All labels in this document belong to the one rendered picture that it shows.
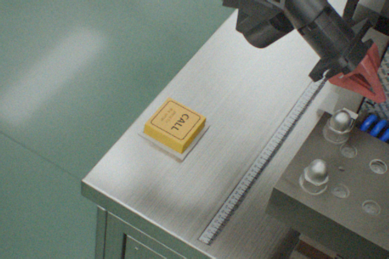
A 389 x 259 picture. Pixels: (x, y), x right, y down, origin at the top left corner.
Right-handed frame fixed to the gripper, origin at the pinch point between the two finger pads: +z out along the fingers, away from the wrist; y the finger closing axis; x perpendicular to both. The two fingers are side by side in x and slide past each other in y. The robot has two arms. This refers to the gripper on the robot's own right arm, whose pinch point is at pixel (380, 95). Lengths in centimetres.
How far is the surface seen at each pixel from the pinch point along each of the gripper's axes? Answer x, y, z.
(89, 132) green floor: -130, -42, -12
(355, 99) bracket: -11.0, -7.8, 2.0
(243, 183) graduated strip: -20.1, 12.4, -1.6
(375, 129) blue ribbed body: -1.6, 3.4, 2.8
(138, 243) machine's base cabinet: -31.6, 25.6, -5.5
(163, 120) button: -25.7, 11.1, -15.9
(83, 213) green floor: -122, -18, 2
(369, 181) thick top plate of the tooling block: -0.9, 11.6, 5.6
